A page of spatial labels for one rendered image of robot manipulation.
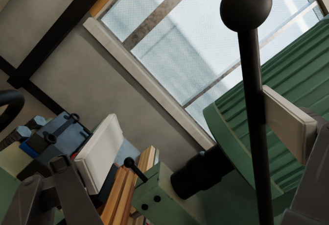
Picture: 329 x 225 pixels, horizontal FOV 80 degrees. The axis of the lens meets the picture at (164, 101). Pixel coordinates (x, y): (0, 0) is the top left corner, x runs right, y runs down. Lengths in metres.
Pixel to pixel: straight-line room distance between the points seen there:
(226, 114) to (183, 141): 1.61
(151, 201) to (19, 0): 1.73
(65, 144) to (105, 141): 0.21
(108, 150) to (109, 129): 0.02
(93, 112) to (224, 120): 1.64
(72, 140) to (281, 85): 0.34
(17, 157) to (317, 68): 0.43
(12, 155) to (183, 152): 1.72
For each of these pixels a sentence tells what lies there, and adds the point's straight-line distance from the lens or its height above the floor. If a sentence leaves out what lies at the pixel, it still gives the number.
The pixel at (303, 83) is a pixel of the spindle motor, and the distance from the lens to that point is 0.30.
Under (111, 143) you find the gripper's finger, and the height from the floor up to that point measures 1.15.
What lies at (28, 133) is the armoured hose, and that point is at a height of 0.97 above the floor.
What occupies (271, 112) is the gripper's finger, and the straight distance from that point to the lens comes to 0.17.
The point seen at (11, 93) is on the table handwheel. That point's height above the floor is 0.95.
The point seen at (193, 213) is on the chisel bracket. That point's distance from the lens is 0.42.
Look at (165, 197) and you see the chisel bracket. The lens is 0.38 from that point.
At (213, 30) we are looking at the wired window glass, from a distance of 1.69.
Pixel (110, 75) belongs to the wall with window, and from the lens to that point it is 1.70.
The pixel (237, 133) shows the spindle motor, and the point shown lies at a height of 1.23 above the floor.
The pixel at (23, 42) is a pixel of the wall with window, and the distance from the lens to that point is 1.94.
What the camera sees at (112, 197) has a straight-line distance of 0.42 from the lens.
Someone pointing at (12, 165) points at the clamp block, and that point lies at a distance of 0.37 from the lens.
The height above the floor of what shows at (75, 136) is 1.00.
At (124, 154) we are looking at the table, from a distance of 0.64.
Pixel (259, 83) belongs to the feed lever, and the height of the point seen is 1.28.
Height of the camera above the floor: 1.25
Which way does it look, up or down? 15 degrees down
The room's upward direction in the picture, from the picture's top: 50 degrees clockwise
